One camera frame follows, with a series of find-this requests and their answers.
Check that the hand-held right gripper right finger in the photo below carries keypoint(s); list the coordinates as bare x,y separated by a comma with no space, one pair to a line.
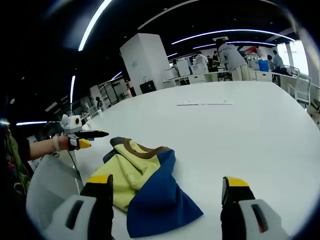
232,207

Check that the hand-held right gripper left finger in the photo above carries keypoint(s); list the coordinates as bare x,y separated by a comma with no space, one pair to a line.
100,200

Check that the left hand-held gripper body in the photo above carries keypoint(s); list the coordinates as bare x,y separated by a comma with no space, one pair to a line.
72,125

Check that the yellow blue grey garment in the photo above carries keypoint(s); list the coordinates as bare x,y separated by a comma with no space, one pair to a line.
155,200

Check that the white template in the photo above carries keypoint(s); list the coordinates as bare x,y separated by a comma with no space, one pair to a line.
205,103

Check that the person's left hand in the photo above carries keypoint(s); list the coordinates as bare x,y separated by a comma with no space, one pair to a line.
65,143

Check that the short ceiling light strip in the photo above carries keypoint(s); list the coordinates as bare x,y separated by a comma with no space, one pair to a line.
72,92

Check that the metal shelf rack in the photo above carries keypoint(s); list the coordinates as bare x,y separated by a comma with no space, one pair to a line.
112,91

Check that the person's dark patterned clothing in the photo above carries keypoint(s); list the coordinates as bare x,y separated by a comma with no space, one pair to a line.
15,160

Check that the black box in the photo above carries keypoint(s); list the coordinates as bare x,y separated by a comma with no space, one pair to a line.
148,87

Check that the white square pillar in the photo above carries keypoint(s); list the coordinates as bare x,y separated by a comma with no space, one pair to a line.
145,60

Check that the long ceiling light strip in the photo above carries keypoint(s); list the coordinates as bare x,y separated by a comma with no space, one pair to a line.
235,31
92,25

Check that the white mesh chair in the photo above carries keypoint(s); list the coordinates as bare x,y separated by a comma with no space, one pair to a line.
303,85

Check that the blue bin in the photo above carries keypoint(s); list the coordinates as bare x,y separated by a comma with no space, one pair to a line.
263,66

